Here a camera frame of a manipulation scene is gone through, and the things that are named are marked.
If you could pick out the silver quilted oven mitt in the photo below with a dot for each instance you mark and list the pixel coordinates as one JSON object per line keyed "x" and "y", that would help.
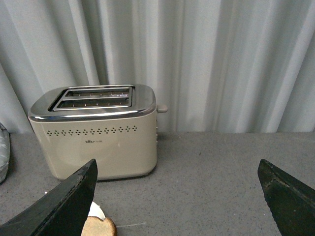
{"x": 4, "y": 152}

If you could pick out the grey pleated curtain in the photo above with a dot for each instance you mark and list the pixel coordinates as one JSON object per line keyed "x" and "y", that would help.
{"x": 231, "y": 66}

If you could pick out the white plate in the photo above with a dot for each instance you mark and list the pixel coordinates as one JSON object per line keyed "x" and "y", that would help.
{"x": 96, "y": 211}

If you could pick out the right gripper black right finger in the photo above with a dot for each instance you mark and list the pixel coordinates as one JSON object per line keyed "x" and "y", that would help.
{"x": 291, "y": 202}

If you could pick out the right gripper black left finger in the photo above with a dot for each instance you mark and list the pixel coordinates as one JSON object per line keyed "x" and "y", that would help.
{"x": 61, "y": 212}

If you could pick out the beige two-slot toaster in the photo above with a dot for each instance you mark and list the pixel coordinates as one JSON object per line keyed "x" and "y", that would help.
{"x": 114, "y": 124}

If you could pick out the brown bread slice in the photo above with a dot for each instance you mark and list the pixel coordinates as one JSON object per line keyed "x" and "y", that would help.
{"x": 96, "y": 227}

